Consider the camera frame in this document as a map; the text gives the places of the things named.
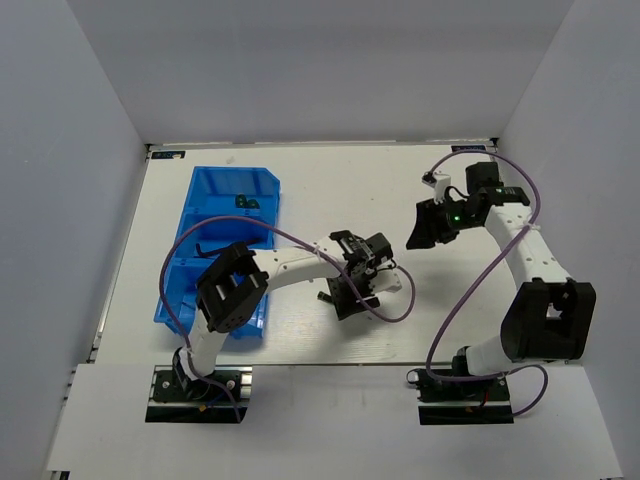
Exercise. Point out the blue plastic compartment bin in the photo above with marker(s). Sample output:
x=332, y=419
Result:
x=219, y=191

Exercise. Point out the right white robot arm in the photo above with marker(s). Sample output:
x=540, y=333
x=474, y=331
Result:
x=550, y=316

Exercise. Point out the table logo sticker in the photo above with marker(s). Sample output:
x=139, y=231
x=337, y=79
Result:
x=468, y=148
x=156, y=155

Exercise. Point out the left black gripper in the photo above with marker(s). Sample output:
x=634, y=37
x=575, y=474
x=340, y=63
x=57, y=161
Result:
x=345, y=304

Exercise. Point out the long brown hex key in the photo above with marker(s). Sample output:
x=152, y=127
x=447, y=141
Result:
x=202, y=253

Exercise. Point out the black green handled screwdriver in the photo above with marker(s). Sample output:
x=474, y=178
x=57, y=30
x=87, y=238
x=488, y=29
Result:
x=322, y=296

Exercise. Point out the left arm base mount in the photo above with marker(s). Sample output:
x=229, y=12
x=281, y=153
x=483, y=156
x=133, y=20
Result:
x=168, y=389

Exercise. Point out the left table logo sticker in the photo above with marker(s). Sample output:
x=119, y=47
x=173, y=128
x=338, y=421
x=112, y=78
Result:
x=156, y=155

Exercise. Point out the right table logo sticker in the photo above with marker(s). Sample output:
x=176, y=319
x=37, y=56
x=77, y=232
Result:
x=468, y=148

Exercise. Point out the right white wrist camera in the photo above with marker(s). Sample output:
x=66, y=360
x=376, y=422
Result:
x=439, y=182

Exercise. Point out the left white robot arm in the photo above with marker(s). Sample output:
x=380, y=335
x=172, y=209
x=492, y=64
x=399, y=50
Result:
x=232, y=287

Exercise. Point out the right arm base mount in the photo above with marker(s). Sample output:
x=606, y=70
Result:
x=472, y=393

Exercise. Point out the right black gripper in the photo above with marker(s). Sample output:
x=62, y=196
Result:
x=429, y=227

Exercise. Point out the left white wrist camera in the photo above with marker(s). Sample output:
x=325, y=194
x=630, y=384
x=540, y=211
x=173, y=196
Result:
x=385, y=281

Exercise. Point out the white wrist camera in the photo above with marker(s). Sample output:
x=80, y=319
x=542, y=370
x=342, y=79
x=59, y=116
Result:
x=385, y=281
x=439, y=182

